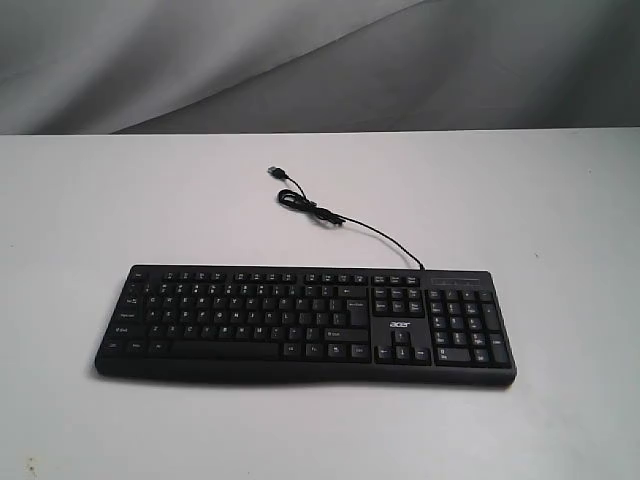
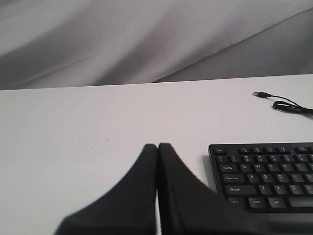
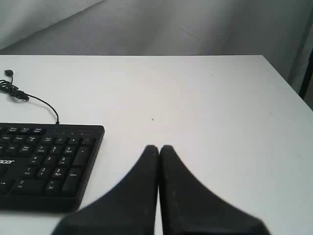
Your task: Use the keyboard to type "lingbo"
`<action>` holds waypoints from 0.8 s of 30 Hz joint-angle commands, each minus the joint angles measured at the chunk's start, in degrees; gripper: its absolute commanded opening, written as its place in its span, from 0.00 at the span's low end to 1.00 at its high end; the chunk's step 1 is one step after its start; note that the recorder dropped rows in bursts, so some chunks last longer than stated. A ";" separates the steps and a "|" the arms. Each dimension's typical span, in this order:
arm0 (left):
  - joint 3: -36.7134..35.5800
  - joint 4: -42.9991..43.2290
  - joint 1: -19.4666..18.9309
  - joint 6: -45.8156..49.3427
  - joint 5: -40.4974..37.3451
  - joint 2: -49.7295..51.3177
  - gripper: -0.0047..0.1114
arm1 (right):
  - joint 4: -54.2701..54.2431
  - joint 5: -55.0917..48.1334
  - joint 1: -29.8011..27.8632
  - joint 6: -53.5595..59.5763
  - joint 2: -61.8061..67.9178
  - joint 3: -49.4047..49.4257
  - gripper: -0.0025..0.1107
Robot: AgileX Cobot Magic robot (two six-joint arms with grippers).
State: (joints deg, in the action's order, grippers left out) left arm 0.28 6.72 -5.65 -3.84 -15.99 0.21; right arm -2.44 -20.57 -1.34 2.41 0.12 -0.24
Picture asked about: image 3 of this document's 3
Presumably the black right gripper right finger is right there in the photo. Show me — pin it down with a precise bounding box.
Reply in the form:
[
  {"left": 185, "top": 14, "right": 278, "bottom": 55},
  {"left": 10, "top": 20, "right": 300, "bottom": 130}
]
[{"left": 159, "top": 145, "right": 270, "bottom": 235}]

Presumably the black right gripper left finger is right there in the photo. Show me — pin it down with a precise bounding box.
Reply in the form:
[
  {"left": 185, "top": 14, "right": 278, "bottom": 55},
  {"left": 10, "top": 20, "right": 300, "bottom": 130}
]
[{"left": 53, "top": 145, "right": 159, "bottom": 235}]

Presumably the black acer keyboard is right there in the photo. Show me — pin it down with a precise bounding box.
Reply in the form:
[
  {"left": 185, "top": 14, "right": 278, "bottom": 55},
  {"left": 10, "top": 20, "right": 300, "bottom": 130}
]
[{"left": 0, "top": 123, "right": 105, "bottom": 212}]

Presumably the grey backdrop cloth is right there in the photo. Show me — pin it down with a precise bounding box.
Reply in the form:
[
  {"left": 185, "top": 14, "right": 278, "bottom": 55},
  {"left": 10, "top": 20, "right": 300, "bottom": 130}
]
[{"left": 0, "top": 0, "right": 313, "bottom": 89}]

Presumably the black USB cable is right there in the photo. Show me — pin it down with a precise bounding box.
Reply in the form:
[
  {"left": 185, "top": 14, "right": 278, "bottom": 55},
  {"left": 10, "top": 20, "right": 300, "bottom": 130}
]
[{"left": 0, "top": 69, "right": 60, "bottom": 124}]

